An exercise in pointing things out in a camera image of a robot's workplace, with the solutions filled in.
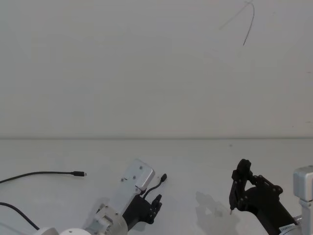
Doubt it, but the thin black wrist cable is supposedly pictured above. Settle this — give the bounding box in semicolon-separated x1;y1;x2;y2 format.
142;173;168;199

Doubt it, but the black cable with silver plug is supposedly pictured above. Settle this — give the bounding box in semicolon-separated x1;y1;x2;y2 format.
0;171;88;185

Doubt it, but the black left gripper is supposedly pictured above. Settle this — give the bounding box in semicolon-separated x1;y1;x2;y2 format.
121;194;163;230

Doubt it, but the plain black cable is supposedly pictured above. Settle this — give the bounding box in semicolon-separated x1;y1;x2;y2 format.
0;202;40;231

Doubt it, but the white table cloth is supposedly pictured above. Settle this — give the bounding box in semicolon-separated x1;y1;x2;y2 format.
0;138;313;235

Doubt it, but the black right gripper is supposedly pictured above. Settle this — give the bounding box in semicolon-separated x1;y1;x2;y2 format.
229;158;298;235

